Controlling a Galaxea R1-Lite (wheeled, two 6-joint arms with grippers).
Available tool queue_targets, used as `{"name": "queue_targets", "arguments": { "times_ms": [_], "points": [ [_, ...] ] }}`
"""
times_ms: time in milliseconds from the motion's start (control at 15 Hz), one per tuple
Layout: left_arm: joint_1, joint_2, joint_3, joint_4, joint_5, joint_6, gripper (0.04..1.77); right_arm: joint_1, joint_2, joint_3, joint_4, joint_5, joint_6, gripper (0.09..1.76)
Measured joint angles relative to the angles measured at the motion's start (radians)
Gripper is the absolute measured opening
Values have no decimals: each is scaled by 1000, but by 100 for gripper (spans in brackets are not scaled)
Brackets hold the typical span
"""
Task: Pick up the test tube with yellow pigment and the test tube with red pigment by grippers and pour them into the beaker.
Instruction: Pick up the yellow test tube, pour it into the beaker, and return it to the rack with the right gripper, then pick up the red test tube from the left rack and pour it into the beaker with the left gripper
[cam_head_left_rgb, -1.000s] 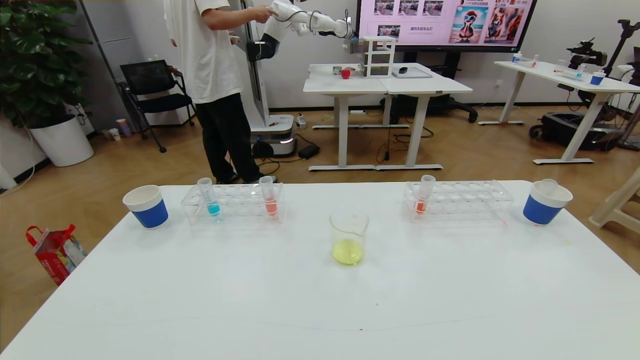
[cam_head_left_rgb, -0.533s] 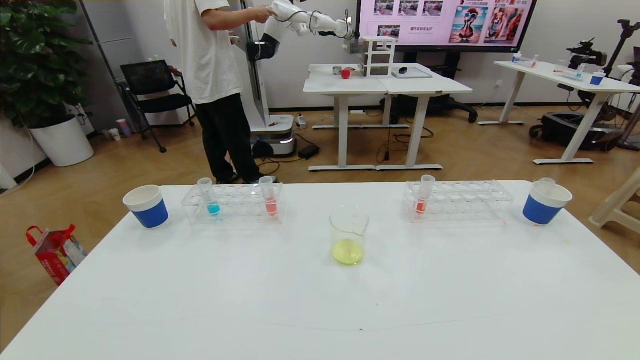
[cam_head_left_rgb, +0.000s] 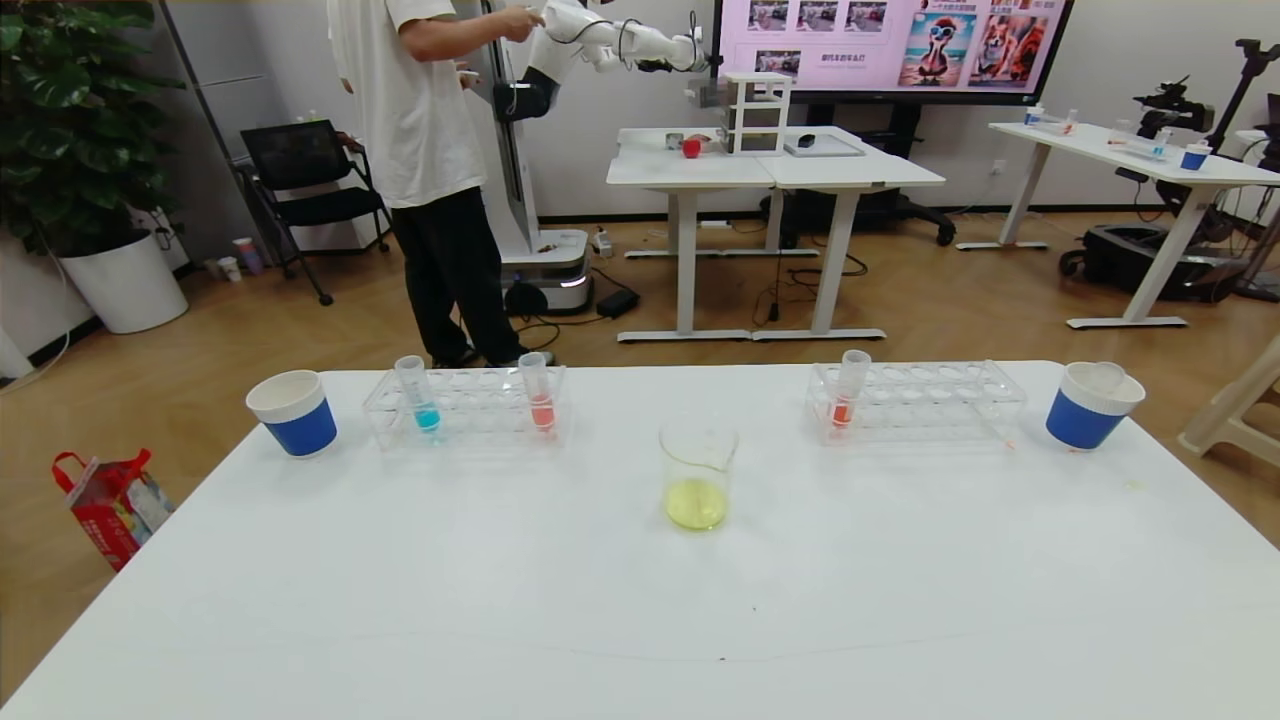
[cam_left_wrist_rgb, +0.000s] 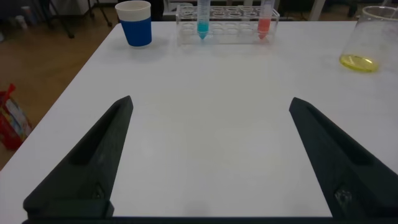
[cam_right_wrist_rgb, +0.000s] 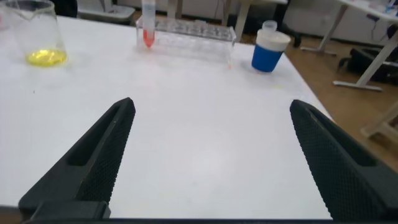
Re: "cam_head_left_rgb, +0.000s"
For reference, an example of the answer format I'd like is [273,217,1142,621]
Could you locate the red pigment test tube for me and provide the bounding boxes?
[830,349,873,431]
[517,351,557,433]

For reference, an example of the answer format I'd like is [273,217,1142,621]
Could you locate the clear glass beaker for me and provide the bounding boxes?
[658,412,741,533]

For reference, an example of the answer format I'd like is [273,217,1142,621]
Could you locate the clear acrylic test tube rack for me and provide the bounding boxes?
[362,364,568,451]
[805,360,1028,446]

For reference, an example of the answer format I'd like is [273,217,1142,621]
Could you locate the blue pigment test tube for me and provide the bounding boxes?
[394,355,442,433]

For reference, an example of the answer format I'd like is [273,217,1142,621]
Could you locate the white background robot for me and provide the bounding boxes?
[480,0,713,316]

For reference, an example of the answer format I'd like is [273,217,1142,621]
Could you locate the white standing desk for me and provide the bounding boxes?
[955,120,1280,330]
[752,125,947,342]
[606,126,781,344]

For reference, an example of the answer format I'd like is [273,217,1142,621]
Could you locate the white drawer unit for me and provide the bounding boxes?
[688,71,793,156]

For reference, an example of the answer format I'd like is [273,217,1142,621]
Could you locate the grey flat pad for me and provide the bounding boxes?
[783,131,867,158]

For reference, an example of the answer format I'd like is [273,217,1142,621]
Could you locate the black display stand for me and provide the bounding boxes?
[760,100,956,248]

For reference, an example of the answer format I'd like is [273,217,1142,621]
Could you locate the person in white shirt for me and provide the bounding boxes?
[327,0,556,369]

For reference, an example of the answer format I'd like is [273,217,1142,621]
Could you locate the blue and white paper cup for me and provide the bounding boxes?
[1045,361,1147,452]
[245,369,339,459]

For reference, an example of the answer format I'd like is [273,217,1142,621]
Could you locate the black office chair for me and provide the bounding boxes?
[238,119,411,306]

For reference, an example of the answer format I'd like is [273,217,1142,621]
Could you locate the white plant pot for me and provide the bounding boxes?
[57,228,190,335]

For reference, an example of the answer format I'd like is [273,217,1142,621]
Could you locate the red shopping bag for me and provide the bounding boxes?
[52,448,175,573]

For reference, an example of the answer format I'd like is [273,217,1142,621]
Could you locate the beige plastic stool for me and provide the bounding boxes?
[1177,335,1280,469]

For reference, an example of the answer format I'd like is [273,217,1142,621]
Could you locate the green leafy plant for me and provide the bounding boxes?
[0,0,186,256]

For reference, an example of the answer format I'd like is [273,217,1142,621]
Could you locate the black tripod stand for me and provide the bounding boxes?
[1230,38,1280,301]

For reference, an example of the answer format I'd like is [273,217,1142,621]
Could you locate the large wall display screen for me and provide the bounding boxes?
[711,0,1076,106]

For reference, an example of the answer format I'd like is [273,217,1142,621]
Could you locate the black camera rig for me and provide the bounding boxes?
[1135,75,1219,136]

